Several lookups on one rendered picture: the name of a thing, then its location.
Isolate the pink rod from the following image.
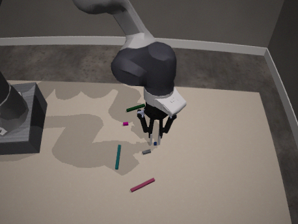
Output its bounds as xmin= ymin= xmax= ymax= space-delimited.
xmin=130 ymin=178 xmax=155 ymax=192

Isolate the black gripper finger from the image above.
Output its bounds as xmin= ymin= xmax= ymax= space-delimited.
xmin=158 ymin=114 xmax=177 ymax=145
xmin=137 ymin=109 xmax=155 ymax=145

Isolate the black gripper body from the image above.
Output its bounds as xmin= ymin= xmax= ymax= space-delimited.
xmin=144 ymin=103 xmax=168 ymax=120

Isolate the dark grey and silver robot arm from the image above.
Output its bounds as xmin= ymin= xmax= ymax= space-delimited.
xmin=0 ymin=0 xmax=186 ymax=137

